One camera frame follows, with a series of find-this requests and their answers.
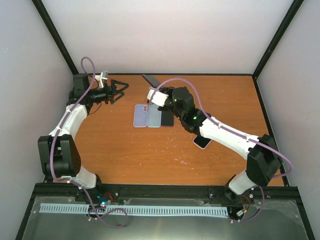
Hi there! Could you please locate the purple cable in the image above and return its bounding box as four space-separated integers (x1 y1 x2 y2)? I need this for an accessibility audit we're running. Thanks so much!
49 56 129 228
154 77 294 223

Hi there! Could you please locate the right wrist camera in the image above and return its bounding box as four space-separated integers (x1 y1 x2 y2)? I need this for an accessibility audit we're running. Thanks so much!
146 87 169 107

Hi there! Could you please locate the light blue cable duct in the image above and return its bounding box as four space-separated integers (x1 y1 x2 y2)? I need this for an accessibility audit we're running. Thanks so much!
38 203 229 218

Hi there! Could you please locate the lilac phone case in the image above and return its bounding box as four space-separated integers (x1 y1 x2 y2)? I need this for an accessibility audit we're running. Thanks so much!
133 104 148 128

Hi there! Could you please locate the purple phone black screen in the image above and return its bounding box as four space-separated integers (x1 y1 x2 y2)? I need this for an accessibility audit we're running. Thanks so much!
161 111 175 127

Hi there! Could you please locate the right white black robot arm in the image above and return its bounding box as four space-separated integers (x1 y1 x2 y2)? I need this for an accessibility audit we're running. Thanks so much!
150 87 283 201

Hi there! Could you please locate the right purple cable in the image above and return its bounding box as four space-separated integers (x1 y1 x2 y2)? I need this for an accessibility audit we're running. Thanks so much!
154 77 294 223

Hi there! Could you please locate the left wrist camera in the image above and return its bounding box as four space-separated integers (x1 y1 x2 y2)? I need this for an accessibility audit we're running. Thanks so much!
94 71 109 89

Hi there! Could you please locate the black enclosure frame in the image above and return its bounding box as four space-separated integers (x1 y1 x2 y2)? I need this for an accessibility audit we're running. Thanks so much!
16 0 315 240

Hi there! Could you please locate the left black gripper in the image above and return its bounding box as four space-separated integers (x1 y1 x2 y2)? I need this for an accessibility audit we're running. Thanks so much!
87 79 129 105

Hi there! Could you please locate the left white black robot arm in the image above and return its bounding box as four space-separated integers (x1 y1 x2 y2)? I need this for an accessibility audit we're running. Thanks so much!
37 71 129 202

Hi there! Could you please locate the black mounting rail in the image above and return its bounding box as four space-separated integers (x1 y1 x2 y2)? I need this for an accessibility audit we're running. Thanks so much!
32 182 300 207

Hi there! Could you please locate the phone in white case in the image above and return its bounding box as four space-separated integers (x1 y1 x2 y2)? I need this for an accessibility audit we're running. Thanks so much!
193 135 212 150

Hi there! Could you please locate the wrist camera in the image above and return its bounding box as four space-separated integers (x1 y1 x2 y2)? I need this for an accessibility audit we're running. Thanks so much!
146 87 169 107
94 71 109 89

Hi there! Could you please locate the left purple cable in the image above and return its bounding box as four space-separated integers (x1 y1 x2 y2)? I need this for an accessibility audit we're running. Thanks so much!
49 56 129 228

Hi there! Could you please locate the light blue phone case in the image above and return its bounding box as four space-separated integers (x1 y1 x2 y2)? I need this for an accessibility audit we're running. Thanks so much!
147 104 162 128

